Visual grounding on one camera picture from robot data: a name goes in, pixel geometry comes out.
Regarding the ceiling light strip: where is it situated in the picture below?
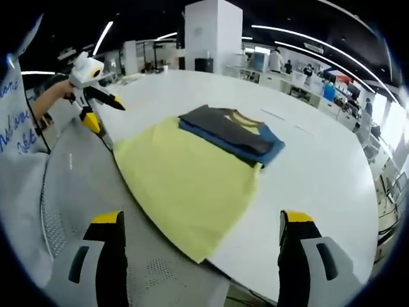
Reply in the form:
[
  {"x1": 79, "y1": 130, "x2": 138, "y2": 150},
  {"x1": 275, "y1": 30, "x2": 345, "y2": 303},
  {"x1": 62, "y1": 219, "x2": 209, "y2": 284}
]
[
  {"x1": 251, "y1": 24, "x2": 401, "y2": 104},
  {"x1": 274, "y1": 40, "x2": 377, "y2": 94},
  {"x1": 92, "y1": 20, "x2": 115, "y2": 58}
]

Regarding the black cabinet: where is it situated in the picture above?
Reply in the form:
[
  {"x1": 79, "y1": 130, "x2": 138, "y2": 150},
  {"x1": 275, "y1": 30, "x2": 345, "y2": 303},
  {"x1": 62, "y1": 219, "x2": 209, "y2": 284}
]
[{"x1": 194, "y1": 58, "x2": 215, "y2": 73}]

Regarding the person's white printed shirt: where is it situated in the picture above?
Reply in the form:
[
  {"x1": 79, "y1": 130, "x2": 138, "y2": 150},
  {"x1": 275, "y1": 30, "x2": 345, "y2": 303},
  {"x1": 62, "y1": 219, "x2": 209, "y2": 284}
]
[{"x1": 0, "y1": 63, "x2": 54, "y2": 167}]

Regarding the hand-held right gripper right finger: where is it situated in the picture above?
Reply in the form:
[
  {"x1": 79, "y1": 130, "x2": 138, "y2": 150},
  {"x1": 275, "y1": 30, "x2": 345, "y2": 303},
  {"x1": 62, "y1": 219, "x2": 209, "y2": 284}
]
[{"x1": 277, "y1": 209, "x2": 355, "y2": 307}]

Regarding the yellow blue grey garment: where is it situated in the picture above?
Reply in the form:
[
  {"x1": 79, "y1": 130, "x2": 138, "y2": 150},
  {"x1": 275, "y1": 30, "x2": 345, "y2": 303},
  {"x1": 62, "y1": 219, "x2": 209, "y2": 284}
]
[{"x1": 113, "y1": 104, "x2": 286, "y2": 264}]

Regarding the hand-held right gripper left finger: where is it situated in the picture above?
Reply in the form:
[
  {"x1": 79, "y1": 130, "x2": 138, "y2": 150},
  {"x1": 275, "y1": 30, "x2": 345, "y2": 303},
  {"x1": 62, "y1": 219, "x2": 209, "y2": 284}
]
[{"x1": 47, "y1": 210, "x2": 128, "y2": 307}]

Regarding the person's left hand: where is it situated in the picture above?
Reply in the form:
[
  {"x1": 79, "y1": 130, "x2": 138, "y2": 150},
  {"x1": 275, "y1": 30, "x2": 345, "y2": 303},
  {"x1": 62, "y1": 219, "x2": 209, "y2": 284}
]
[{"x1": 58, "y1": 79, "x2": 78, "y2": 104}]

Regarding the light blue panel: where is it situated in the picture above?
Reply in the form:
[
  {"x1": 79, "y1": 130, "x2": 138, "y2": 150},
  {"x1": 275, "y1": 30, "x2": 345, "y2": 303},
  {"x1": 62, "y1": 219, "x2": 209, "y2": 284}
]
[{"x1": 250, "y1": 52, "x2": 266, "y2": 70}]

